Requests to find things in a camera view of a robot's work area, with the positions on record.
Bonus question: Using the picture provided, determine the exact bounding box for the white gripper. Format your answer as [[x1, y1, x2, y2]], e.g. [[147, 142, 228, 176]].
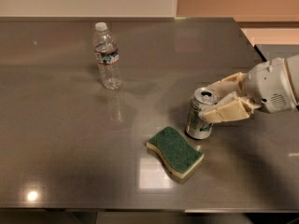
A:
[[202, 57, 298, 123]]

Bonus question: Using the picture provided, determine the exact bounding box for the silver green 7up can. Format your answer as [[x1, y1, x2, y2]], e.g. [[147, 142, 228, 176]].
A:
[[185, 87, 220, 140]]

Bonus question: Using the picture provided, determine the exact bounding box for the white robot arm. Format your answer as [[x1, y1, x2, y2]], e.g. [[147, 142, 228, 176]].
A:
[[199, 55, 299, 123]]

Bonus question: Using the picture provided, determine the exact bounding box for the green yellow sponge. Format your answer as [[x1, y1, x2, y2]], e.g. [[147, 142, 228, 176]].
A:
[[146, 127, 204, 179]]

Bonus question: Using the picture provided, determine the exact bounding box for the clear plastic water bottle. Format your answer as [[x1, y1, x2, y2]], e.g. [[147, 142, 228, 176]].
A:
[[93, 22, 122, 90]]

